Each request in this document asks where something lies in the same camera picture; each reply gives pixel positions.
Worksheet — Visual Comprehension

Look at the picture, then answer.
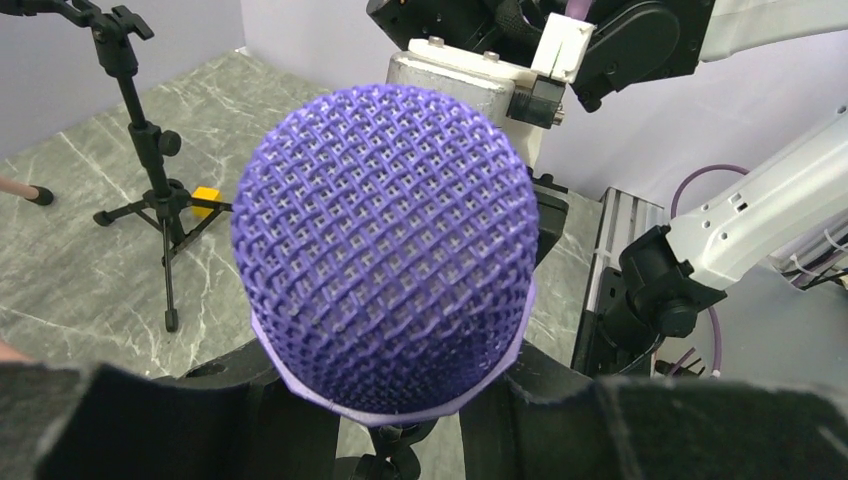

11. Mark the purple toy microphone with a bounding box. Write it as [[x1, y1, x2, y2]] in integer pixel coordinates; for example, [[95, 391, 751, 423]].
[[231, 84, 539, 426]]

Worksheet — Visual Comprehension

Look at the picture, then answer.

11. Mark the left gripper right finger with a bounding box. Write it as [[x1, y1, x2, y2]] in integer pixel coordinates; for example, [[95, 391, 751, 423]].
[[460, 344, 847, 479]]

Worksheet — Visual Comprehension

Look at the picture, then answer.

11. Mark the yellow cube near tripod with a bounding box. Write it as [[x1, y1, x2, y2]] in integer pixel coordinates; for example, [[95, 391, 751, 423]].
[[190, 186, 223, 220]]

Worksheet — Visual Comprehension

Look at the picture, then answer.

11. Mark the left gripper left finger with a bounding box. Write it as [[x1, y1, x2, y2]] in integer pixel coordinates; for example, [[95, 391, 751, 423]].
[[1, 341, 339, 479]]

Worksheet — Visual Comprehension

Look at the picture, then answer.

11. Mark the pink music stand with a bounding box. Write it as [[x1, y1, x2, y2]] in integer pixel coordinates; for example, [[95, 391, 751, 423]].
[[0, 176, 55, 206]]

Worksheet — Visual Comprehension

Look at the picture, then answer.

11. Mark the black shock mount tripod stand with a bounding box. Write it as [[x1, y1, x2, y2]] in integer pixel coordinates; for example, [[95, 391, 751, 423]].
[[1, 0, 232, 333]]

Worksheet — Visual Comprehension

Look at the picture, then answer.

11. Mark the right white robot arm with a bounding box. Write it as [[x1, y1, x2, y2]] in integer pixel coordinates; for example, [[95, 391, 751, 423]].
[[366, 1, 847, 376]]

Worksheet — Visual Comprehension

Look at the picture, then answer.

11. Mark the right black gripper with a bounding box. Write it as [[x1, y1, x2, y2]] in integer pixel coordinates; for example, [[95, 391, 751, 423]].
[[366, 0, 684, 233]]

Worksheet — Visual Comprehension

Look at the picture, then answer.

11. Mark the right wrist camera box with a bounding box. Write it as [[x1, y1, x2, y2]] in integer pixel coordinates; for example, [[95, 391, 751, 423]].
[[530, 13, 596, 84]]

